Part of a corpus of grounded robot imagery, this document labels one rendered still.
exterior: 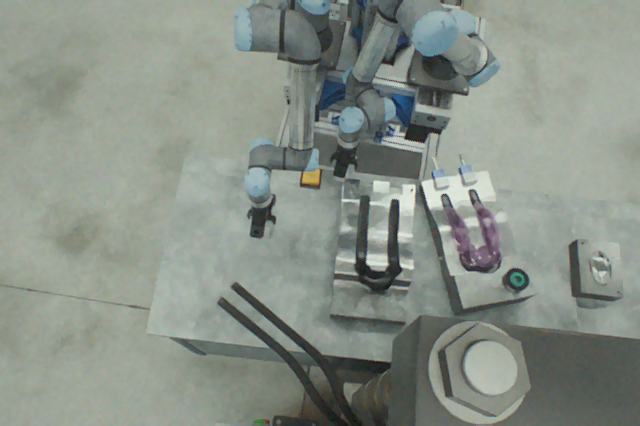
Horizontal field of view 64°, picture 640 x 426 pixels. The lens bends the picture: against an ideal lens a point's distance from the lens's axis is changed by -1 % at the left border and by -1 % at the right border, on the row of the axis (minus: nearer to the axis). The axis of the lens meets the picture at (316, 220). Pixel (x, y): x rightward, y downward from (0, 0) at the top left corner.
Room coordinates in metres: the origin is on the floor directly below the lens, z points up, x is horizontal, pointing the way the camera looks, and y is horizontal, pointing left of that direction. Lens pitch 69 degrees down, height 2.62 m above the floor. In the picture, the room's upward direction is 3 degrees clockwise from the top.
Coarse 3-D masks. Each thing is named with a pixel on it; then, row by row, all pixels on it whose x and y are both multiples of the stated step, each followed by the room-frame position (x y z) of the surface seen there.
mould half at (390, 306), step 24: (360, 192) 0.78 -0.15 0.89; (384, 192) 0.79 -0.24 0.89; (408, 192) 0.79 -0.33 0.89; (384, 216) 0.70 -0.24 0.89; (408, 216) 0.70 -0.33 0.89; (384, 240) 0.60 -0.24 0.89; (408, 240) 0.61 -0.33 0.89; (336, 264) 0.49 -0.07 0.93; (384, 264) 0.50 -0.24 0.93; (408, 264) 0.51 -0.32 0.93; (336, 288) 0.43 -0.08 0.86; (360, 288) 0.43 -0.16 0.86; (408, 288) 0.44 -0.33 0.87; (336, 312) 0.35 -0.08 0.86; (360, 312) 0.35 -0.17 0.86; (384, 312) 0.36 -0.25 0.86
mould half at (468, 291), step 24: (432, 192) 0.82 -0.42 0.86; (456, 192) 0.82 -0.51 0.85; (480, 192) 0.83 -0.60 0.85; (432, 216) 0.72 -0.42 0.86; (504, 216) 0.72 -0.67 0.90; (480, 240) 0.63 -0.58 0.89; (504, 240) 0.63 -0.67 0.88; (456, 264) 0.54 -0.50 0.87; (504, 264) 0.55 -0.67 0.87; (456, 288) 0.44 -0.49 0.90; (480, 288) 0.44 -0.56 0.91; (504, 288) 0.45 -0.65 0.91; (528, 288) 0.45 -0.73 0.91; (456, 312) 0.38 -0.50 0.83
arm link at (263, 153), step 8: (256, 144) 0.80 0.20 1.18; (264, 144) 0.80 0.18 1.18; (272, 144) 0.81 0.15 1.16; (256, 152) 0.77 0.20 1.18; (264, 152) 0.77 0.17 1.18; (272, 152) 0.77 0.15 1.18; (280, 152) 0.77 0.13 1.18; (256, 160) 0.74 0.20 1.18; (264, 160) 0.74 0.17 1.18; (272, 160) 0.75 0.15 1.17; (280, 160) 0.75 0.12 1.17; (248, 168) 0.72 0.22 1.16; (272, 168) 0.73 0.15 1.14; (280, 168) 0.73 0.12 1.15
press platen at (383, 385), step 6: (384, 372) 0.10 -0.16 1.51; (384, 378) 0.09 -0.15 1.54; (378, 384) 0.07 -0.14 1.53; (384, 384) 0.07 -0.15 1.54; (378, 390) 0.06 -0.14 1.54; (384, 390) 0.06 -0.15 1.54; (378, 396) 0.05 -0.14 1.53; (384, 396) 0.05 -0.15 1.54; (378, 402) 0.04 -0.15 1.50; (384, 402) 0.04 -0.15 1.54; (384, 408) 0.03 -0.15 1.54; (384, 414) 0.02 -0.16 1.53; (384, 420) 0.01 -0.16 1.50
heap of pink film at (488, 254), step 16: (448, 208) 0.75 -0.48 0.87; (480, 208) 0.75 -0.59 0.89; (448, 224) 0.67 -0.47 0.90; (464, 224) 0.67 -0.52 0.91; (480, 224) 0.68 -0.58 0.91; (496, 224) 0.68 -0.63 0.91; (464, 240) 0.61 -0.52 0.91; (496, 240) 0.63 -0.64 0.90; (464, 256) 0.56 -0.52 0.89; (480, 256) 0.56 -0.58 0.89; (496, 256) 0.57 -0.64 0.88
